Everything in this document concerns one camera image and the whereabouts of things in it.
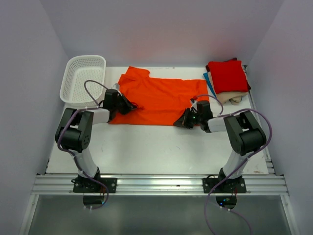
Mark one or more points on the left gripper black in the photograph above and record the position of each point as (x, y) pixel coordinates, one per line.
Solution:
(130, 105)

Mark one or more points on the folded dark red t shirt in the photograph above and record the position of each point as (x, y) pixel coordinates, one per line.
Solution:
(244, 67)

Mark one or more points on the folded beige t shirt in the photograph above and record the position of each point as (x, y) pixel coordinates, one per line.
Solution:
(233, 97)

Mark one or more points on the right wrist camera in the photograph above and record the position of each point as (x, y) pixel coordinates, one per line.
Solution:
(193, 105)

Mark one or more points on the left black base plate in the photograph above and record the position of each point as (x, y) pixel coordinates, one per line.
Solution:
(85, 185)

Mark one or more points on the white plastic basket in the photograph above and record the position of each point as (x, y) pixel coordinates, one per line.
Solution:
(83, 81)

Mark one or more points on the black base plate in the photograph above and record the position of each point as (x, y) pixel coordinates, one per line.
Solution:
(229, 186)
(85, 185)

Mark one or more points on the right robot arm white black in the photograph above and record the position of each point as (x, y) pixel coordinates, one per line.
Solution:
(245, 135)

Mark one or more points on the folded blue t shirt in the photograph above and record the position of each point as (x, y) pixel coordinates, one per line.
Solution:
(208, 77)

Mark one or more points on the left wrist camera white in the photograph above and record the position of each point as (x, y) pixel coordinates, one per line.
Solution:
(116, 86)

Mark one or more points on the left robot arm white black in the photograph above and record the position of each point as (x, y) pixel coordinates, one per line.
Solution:
(73, 134)

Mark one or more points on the orange t shirt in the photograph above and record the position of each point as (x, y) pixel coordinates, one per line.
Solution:
(159, 101)

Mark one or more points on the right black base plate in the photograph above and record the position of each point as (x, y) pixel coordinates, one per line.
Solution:
(229, 186)

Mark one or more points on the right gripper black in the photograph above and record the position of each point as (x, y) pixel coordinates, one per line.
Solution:
(183, 121)

